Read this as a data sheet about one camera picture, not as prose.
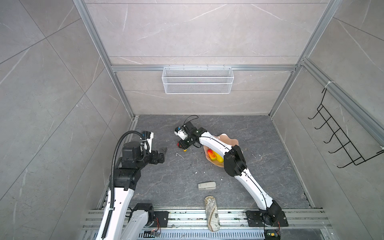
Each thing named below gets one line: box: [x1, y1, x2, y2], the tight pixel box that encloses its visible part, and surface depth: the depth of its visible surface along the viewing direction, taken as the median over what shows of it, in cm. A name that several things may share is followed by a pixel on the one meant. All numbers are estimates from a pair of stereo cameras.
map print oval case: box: [204, 195, 221, 232], surface depth 74 cm
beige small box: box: [198, 181, 217, 190], surface depth 83 cm
